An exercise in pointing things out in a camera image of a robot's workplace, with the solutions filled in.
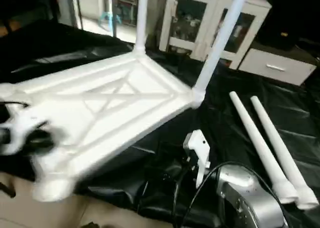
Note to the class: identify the white plastic table leg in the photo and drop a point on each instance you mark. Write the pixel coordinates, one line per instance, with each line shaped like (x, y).
(260, 143)
(141, 17)
(282, 148)
(222, 37)

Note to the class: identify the light blue metal frame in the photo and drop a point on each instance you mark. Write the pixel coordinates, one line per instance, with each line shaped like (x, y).
(109, 10)

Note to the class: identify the black metal bench leg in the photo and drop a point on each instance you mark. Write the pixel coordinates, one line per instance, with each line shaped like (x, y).
(6, 189)

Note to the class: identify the black box yellow label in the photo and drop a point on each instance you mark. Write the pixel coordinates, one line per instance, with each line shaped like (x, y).
(282, 30)

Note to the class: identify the white plastic table top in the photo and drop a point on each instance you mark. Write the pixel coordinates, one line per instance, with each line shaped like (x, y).
(110, 102)

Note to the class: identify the white glass-door cabinet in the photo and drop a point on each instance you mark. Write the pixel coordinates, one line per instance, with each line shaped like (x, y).
(190, 22)

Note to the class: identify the dark storage box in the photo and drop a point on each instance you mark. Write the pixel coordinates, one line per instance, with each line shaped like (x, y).
(126, 11)

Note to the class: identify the white drawer unit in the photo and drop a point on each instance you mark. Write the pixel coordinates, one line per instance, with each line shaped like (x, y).
(277, 66)

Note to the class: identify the black mat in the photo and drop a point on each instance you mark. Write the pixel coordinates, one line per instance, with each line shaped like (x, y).
(60, 47)

